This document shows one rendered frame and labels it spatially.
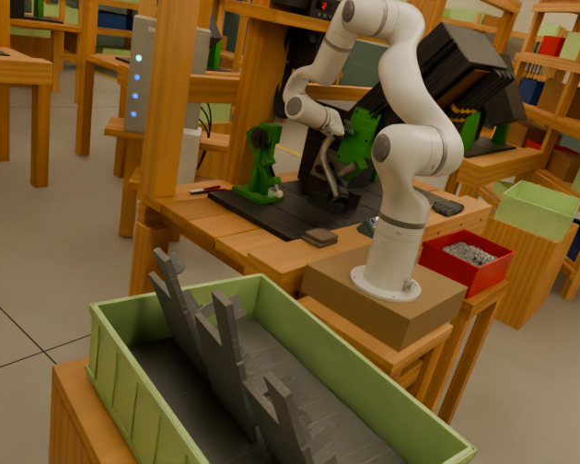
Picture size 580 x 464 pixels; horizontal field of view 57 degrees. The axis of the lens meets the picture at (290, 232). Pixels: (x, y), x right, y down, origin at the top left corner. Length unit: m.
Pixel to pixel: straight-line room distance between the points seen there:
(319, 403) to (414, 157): 0.57
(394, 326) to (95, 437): 0.70
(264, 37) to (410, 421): 1.40
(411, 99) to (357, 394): 0.70
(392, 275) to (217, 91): 1.00
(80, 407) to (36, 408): 1.19
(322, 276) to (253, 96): 0.84
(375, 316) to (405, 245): 0.19
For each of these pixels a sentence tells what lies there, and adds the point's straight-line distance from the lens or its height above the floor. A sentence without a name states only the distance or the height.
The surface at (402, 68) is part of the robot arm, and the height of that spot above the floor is 1.47.
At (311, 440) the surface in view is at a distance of 0.80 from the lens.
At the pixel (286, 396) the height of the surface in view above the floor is 1.13.
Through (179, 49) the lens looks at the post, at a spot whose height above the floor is 1.37.
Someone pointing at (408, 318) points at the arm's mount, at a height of 0.94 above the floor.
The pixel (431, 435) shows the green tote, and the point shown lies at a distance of 1.02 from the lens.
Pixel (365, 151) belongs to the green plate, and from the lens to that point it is 1.98.
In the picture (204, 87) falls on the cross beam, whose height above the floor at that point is 1.24.
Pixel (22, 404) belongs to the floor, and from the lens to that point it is 2.33.
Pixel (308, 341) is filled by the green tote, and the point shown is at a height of 0.90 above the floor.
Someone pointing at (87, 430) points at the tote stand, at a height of 0.79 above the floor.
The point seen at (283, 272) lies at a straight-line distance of 1.44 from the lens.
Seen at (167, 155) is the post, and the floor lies 1.03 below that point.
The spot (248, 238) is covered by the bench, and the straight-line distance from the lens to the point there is 1.65.
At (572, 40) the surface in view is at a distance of 5.42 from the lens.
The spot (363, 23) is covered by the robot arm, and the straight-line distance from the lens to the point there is 1.44.
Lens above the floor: 1.55
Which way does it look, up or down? 22 degrees down
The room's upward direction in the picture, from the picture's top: 13 degrees clockwise
